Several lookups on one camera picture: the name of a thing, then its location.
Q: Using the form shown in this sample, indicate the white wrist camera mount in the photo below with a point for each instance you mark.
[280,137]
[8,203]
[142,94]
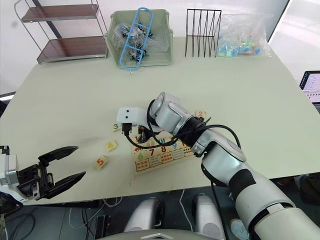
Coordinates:
[8,170]
[130,113]

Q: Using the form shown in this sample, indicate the light blue plastic frame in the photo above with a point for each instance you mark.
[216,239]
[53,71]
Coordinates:
[120,62]

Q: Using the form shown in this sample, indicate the wooden tile orange number 5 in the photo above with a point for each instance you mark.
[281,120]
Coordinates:
[101,162]

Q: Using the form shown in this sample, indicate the wooden tile orange number 10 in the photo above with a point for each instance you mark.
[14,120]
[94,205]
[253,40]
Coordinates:
[183,145]

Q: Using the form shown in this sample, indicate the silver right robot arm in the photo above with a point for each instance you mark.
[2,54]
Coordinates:
[262,197]

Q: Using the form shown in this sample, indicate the grey robot chest cover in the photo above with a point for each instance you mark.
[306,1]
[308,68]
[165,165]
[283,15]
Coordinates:
[160,235]

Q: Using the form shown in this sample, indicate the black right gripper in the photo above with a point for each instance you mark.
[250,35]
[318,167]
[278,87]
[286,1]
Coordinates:
[145,132]

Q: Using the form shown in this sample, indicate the black power strip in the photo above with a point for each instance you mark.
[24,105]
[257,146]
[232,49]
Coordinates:
[103,227]

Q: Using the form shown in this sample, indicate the wooden tile red number 7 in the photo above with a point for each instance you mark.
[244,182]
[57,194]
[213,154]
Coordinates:
[152,152]

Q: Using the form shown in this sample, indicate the grey rounded left leg cover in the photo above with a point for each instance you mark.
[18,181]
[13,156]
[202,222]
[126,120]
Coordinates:
[143,215]

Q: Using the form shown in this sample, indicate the wooden tile blue number 9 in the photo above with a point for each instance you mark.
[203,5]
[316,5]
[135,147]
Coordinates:
[175,146]

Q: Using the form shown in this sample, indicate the pale green plastic basket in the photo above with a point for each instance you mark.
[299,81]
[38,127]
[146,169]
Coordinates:
[160,60]

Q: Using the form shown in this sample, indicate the grey rounded right leg cover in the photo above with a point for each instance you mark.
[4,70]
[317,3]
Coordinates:
[208,217]

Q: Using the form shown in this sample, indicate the clear bag of colourful blocks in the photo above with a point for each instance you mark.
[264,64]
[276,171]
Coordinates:
[240,47]

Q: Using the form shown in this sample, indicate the clear bag of black clips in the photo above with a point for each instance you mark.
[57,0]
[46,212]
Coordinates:
[157,43]

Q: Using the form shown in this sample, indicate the wooden tile yellow number 4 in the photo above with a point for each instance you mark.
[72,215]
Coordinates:
[110,146]

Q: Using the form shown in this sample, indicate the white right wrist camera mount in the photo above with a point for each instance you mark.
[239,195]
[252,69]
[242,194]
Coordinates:
[130,113]

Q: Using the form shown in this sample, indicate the grey rounded leg cover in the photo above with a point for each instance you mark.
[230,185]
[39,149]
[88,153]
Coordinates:
[208,217]
[143,215]

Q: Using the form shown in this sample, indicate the light blue sneaker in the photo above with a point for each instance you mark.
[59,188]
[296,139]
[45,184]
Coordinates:
[238,228]

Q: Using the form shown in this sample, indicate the open laptop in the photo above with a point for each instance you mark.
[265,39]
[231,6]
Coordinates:
[312,85]

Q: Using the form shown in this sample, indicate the wooden tile red number 1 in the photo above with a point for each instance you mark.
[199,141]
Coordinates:
[136,138]

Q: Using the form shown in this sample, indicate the metal rack with brown shelves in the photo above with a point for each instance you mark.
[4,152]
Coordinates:
[75,47]

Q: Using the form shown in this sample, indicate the wooden tile green number 6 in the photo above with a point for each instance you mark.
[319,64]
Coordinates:
[140,156]

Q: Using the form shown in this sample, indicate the black table frame bar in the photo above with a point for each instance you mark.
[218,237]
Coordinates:
[82,203]

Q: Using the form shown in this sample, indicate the wooden number puzzle board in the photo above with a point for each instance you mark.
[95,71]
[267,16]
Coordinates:
[155,162]

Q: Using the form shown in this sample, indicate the wooden tile teal number 3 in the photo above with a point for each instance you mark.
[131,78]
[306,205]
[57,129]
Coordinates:
[116,127]

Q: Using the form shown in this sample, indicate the wooden tile orange number 2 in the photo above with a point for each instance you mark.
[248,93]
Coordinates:
[200,113]

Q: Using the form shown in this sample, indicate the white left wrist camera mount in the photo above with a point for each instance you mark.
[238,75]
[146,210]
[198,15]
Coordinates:
[8,170]

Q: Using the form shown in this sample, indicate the wooden tile orange number 8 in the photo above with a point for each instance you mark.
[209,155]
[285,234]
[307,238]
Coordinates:
[164,149]

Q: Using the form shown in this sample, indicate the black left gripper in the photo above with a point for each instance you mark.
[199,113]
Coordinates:
[30,181]

